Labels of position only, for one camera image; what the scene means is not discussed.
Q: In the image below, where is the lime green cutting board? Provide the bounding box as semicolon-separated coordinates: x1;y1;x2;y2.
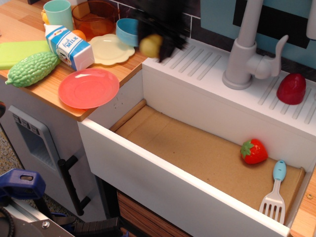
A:
0;40;50;70

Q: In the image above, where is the grey toy faucet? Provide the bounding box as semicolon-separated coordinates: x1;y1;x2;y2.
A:
222;0;289;90

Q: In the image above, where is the black cabinet door handle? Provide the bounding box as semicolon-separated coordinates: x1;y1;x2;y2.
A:
57;156;91;216

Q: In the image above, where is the white toy sink basin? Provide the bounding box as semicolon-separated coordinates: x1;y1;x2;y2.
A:
79;40;316;237

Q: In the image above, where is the red toy strawberry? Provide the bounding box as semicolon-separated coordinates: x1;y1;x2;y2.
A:
240;139;269;164

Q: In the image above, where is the brown cardboard liner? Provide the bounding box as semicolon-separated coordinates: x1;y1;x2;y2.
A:
109;99;306;224

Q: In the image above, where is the blue clamp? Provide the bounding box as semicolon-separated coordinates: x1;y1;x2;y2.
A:
0;168;46;201

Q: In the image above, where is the yellow toy potato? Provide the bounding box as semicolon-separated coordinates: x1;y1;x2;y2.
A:
139;34;163;58

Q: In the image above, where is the yellow toy banana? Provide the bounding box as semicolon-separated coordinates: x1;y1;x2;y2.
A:
41;9;49;25

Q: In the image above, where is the pink plastic plate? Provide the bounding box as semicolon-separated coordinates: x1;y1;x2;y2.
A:
58;68;120;109

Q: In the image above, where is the orange transparent bowl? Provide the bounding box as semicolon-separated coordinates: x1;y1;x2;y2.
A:
72;0;119;39

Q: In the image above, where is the mint green plastic cup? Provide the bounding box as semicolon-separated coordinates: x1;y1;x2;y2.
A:
43;0;74;31

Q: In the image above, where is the green toy bitter gourd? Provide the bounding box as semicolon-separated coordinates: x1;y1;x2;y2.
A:
5;52;60;87

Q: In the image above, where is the pale yellow scalloped plate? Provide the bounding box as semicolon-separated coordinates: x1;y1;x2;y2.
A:
89;34;135;66

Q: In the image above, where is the blue plastic bowl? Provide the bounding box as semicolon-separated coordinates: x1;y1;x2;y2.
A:
116;18;139;47

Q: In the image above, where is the blue white milk carton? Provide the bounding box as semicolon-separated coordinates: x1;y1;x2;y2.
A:
45;25;95;71

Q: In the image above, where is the orange toy fruit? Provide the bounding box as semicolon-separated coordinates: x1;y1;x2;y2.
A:
72;30;86;41

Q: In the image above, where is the white blue toy spatula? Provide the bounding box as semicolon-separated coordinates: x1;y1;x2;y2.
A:
259;160;287;224

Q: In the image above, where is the grey dishwasher panel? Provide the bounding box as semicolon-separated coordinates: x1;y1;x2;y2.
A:
9;105;62;178

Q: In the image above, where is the dark red toy pepper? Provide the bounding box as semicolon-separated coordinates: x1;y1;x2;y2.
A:
276;73;307;105

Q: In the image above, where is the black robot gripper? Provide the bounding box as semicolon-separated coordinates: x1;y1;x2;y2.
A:
134;0;189;63

